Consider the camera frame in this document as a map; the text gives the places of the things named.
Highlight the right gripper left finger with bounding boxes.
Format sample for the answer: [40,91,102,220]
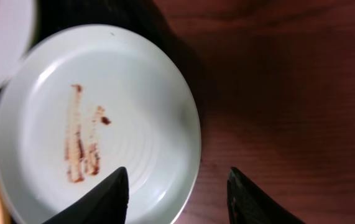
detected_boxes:
[44,167,129,224]

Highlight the mint plate top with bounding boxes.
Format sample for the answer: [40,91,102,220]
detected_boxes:
[0,0,38,88]

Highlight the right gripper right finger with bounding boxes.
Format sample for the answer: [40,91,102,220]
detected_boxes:
[227,167,303,224]

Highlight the mint plate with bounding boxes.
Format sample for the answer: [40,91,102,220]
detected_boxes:
[0,24,201,223]
[0,0,38,88]

